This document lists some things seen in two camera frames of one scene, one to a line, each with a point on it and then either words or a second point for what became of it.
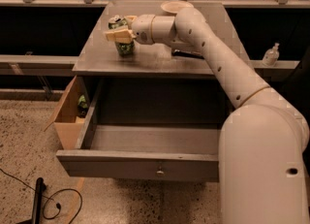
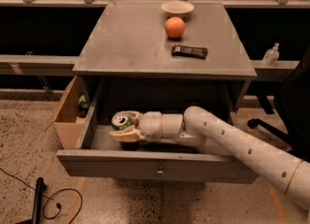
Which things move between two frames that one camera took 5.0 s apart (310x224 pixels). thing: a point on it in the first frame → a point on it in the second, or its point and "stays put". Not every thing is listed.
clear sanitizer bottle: (271, 55) stays put
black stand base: (38, 203) stays put
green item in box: (81, 103) stays put
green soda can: (125, 49) → (121, 120)
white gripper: (142, 28) → (151, 124)
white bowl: (174, 6) stays put
